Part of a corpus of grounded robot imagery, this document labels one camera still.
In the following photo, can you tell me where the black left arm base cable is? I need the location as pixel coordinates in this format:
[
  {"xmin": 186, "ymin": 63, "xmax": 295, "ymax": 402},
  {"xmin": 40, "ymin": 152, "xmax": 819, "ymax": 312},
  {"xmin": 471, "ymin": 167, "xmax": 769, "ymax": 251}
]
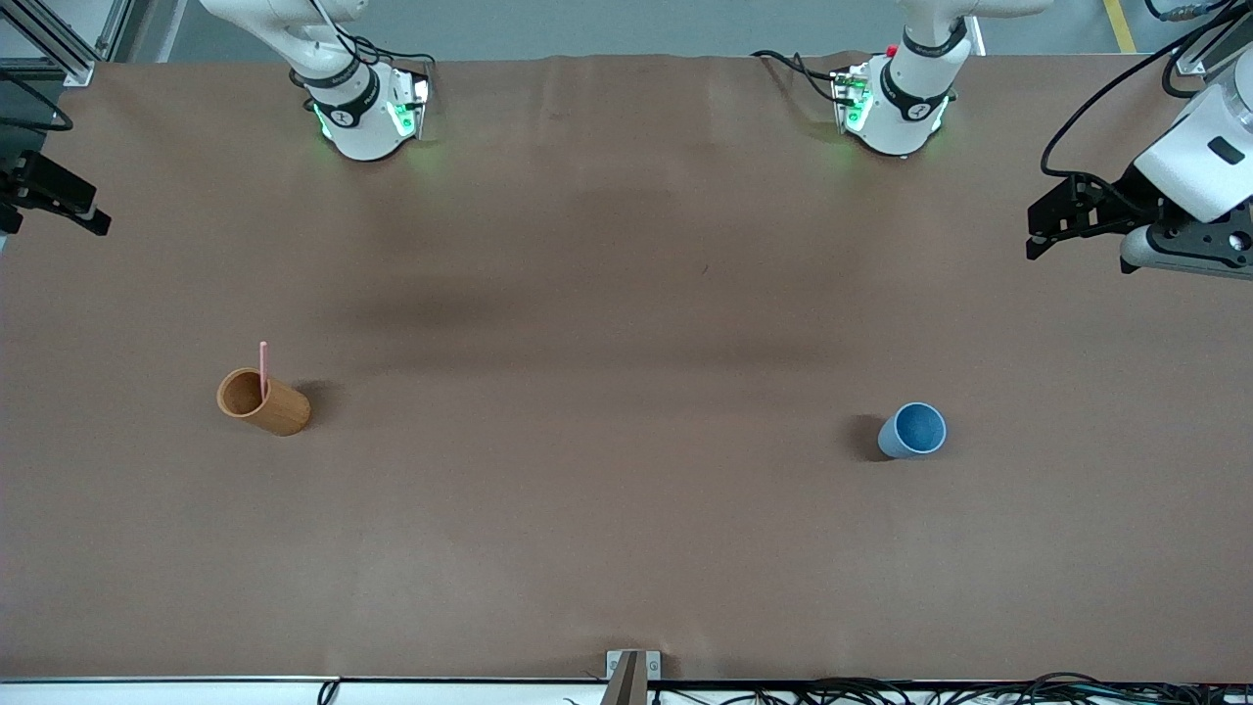
[{"xmin": 752, "ymin": 49, "xmax": 845, "ymax": 105}]

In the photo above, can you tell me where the brown cylindrical cup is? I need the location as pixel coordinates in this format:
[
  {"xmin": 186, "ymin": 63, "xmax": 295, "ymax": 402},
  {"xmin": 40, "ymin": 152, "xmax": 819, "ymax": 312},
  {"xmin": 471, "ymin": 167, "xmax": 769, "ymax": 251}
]
[{"xmin": 216, "ymin": 367, "xmax": 312, "ymax": 437}]

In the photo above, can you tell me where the black right arm base cable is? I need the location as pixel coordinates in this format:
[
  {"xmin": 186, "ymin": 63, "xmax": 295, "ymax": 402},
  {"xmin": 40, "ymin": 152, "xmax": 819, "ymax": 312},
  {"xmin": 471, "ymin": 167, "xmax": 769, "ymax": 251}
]
[{"xmin": 348, "ymin": 34, "xmax": 437, "ymax": 71}]

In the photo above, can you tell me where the brown table cover sheet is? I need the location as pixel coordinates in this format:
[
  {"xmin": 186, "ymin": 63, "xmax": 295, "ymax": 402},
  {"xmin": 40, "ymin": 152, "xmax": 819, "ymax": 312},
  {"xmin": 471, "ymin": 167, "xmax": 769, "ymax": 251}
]
[{"xmin": 0, "ymin": 51, "xmax": 1253, "ymax": 683}]

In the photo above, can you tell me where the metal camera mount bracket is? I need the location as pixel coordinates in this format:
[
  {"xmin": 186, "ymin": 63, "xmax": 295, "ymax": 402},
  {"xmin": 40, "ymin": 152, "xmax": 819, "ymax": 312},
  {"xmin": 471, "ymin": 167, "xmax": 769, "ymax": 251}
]
[{"xmin": 605, "ymin": 650, "xmax": 662, "ymax": 705}]

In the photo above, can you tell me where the black right arm wrist cable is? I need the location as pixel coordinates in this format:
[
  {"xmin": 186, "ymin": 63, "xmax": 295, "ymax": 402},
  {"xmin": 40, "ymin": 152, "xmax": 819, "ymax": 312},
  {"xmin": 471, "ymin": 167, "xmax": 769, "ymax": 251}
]
[{"xmin": 0, "ymin": 70, "xmax": 75, "ymax": 133}]

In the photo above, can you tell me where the black left arm wrist cable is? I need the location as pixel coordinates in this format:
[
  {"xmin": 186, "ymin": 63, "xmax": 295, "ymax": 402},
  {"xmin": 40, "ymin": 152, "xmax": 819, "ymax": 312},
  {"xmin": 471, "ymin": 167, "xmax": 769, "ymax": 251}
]
[{"xmin": 1040, "ymin": 0, "xmax": 1253, "ymax": 216}]

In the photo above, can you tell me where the aluminium frame post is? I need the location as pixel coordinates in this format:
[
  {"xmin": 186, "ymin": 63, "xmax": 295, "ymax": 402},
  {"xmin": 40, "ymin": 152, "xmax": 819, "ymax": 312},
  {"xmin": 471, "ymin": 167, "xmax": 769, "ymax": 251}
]
[
  {"xmin": 0, "ymin": 0, "xmax": 158, "ymax": 87},
  {"xmin": 1175, "ymin": 0, "xmax": 1253, "ymax": 77}
]

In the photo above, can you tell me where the black arm base cable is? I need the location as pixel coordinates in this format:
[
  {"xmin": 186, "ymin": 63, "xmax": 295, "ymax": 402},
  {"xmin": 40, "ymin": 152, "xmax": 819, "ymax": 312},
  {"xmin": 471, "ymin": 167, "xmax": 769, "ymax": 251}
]
[
  {"xmin": 752, "ymin": 49, "xmax": 845, "ymax": 105},
  {"xmin": 348, "ymin": 34, "xmax": 437, "ymax": 71}
]

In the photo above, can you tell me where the black arm wrist cable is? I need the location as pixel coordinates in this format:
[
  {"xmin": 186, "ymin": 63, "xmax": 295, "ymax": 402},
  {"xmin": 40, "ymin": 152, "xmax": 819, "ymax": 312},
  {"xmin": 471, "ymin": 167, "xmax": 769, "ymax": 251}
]
[
  {"xmin": 1040, "ymin": 0, "xmax": 1253, "ymax": 216},
  {"xmin": 0, "ymin": 70, "xmax": 75, "ymax": 133}
]

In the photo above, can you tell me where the blue cup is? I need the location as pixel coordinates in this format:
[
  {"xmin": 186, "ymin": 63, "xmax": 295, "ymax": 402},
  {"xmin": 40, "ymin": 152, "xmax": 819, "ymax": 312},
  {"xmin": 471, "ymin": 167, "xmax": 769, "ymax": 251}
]
[{"xmin": 877, "ymin": 401, "xmax": 948, "ymax": 460}]

